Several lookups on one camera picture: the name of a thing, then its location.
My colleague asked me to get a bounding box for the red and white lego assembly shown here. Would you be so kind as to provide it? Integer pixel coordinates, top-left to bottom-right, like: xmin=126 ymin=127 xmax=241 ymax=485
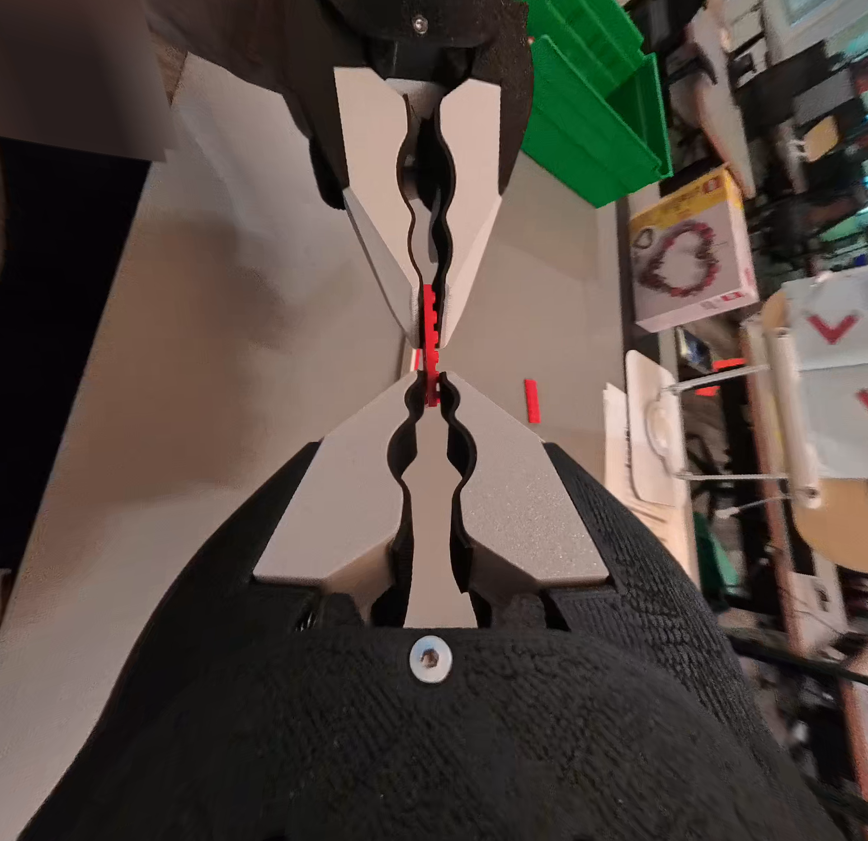
xmin=410 ymin=284 xmax=445 ymax=408

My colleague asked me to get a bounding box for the white paper bag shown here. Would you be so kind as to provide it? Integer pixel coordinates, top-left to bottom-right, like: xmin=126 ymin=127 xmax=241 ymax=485
xmin=602 ymin=380 xmax=638 ymax=499

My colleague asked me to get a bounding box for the white booklet stand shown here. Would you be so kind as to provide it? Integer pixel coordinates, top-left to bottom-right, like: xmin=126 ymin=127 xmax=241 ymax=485
xmin=661 ymin=312 xmax=825 ymax=510

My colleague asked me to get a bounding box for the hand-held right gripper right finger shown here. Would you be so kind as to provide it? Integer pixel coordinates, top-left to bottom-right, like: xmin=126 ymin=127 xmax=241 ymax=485
xmin=439 ymin=371 xmax=610 ymax=628

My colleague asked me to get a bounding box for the green storage bin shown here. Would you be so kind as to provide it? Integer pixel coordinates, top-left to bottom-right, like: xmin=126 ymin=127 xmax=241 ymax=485
xmin=529 ymin=36 xmax=674 ymax=208
xmin=512 ymin=0 xmax=645 ymax=93

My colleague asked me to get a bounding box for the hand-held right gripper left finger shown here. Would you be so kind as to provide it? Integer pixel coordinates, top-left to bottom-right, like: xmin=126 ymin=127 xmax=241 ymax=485
xmin=253 ymin=371 xmax=427 ymax=621

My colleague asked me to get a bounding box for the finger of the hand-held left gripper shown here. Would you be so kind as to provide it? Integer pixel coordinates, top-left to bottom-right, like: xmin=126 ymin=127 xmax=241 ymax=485
xmin=334 ymin=67 xmax=428 ymax=348
xmin=430 ymin=77 xmax=504 ymax=350

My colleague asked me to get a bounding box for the yellow white lego box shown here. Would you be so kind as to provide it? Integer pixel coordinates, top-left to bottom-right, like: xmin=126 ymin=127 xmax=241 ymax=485
xmin=629 ymin=166 xmax=759 ymax=334

